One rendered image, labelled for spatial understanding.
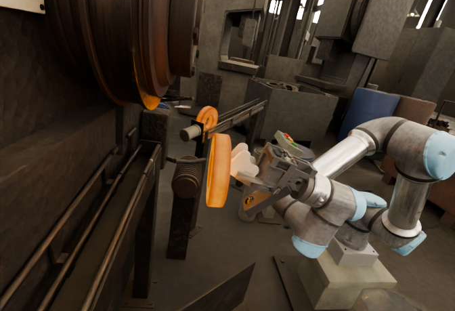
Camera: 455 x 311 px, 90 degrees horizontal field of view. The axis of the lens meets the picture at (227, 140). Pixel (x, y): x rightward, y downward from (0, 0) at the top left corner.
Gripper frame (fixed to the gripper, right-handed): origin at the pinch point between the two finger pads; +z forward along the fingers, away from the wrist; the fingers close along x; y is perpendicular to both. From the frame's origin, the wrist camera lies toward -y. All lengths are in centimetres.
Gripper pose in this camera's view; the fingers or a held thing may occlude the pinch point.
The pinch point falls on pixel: (219, 162)
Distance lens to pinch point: 47.8
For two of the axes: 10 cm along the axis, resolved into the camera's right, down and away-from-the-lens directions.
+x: 0.6, 4.1, -9.1
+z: -9.0, -3.7, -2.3
